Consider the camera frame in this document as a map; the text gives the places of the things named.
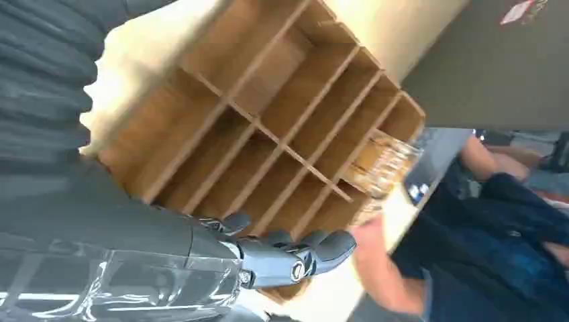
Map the wooden compartment box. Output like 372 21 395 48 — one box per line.
95 0 427 304

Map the stack of pale cards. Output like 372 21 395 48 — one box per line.
343 132 423 226

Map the red white floor sticker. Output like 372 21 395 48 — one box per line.
499 0 550 26

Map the dark card with white print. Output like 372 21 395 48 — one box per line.
402 129 473 208

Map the person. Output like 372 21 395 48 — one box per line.
346 129 569 322

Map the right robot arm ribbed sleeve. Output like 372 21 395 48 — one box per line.
0 0 176 172

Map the person's hand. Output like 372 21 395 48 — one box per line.
348 217 395 272

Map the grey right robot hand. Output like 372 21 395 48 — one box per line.
0 159 358 322

